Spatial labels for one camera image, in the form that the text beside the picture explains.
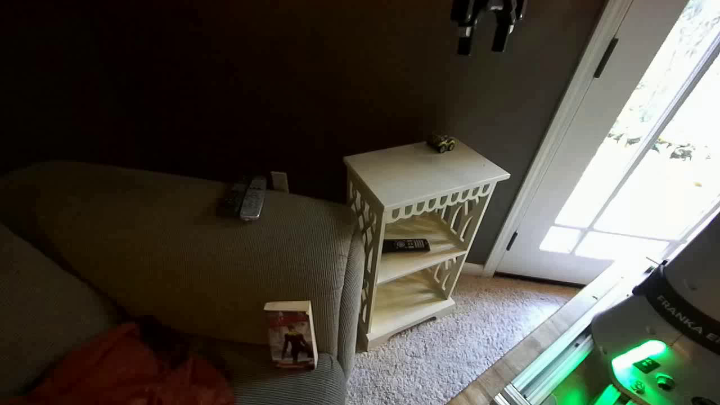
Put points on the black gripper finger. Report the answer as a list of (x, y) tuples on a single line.
[(507, 13), (467, 26)]

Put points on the small green toy car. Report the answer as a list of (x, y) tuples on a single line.
[(439, 143)]

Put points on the grey remote control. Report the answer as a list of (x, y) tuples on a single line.
[(253, 199)]

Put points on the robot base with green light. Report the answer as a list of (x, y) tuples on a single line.
[(656, 348)]

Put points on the white side table stand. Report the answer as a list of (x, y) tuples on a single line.
[(412, 192)]

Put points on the black remote on shelf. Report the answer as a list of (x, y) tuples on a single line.
[(395, 245)]

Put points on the white glass door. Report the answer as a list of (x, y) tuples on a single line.
[(628, 168)]

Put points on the grey sofa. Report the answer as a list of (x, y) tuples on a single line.
[(160, 244)]

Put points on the red blanket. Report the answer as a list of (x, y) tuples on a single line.
[(134, 364)]

